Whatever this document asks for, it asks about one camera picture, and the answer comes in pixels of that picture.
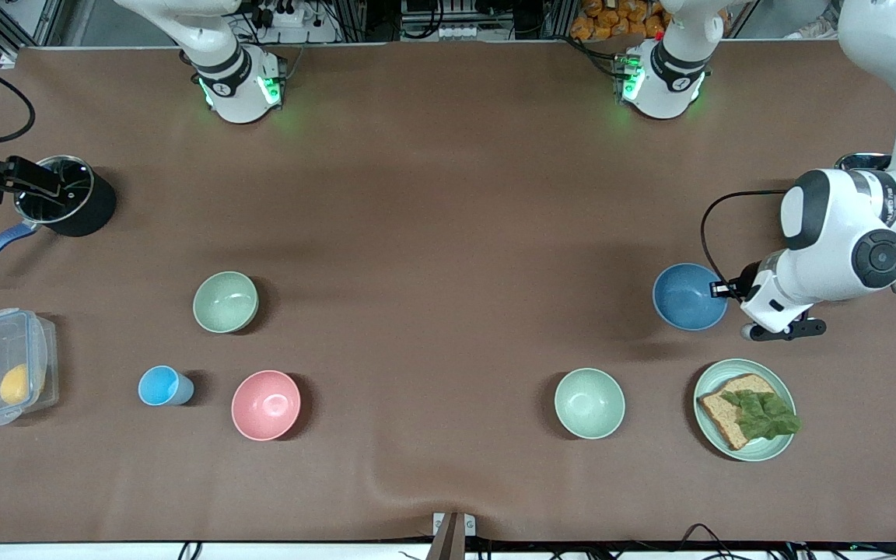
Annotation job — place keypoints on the white power strip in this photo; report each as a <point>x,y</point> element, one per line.
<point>463,33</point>

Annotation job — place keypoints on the blue cup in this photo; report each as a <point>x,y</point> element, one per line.
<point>159,386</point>

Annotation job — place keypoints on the brown bread slice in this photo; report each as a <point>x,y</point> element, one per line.
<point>720,412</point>

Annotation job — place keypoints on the blue bowl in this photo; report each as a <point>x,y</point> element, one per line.
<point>685,299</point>

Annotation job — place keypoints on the yellow fruit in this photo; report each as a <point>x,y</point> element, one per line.
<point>14,384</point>

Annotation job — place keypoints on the metal bracket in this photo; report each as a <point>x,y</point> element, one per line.
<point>452,537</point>

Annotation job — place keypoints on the pink bowl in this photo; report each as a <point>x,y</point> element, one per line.
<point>265,404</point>

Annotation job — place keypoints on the glass lid blue knob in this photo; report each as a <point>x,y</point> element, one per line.
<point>75,201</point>

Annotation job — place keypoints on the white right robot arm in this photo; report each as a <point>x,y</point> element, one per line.
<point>238,93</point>

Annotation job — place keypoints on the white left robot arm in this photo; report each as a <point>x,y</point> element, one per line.
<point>829,233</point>

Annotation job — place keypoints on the orange snack bag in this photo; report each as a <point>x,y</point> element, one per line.
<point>596,23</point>

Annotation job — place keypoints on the green lettuce leaf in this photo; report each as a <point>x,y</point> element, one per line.
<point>763,416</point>

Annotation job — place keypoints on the sage green bowl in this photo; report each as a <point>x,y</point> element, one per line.
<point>225,302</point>

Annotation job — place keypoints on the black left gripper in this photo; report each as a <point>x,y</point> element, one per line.
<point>748,278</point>

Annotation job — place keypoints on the pale mint bowl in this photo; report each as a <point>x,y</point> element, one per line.
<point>589,404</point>

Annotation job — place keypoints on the pale green plate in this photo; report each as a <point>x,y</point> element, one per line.
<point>767,445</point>

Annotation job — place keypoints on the black electronics box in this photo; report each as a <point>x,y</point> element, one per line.
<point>448,8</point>

